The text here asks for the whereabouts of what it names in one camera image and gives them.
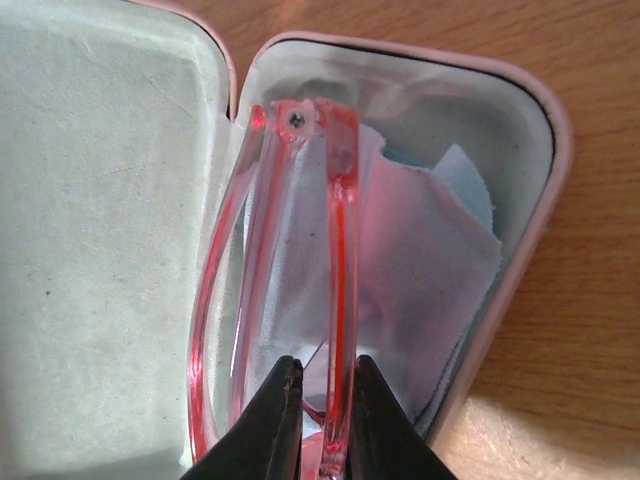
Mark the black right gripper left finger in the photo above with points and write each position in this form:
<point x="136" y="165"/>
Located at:
<point x="265" y="442"/>

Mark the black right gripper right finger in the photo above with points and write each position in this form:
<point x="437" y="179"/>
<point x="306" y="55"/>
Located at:
<point x="383" y="443"/>

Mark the pink transparent sunglasses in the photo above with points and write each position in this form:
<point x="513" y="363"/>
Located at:
<point x="263" y="172"/>

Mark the light blue cleaning cloth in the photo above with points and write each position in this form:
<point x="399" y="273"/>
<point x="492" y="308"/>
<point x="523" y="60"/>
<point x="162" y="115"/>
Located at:
<point x="428" y="256"/>

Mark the pink glasses case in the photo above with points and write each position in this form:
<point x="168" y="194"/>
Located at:
<point x="121" y="124"/>

